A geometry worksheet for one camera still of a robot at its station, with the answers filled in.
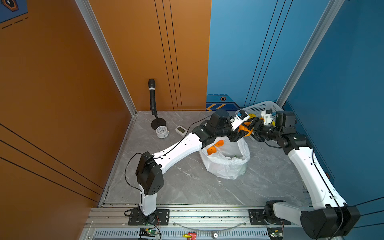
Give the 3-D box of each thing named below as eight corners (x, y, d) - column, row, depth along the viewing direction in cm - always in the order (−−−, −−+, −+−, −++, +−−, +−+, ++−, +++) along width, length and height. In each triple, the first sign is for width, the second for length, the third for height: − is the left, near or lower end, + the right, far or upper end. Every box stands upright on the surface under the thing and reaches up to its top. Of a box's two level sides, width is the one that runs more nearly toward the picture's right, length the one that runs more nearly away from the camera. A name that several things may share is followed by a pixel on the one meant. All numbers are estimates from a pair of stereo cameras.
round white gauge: (155, 138, 106) (154, 135, 103) (157, 129, 111) (156, 125, 108) (168, 138, 106) (167, 135, 103) (169, 128, 111) (168, 125, 108)
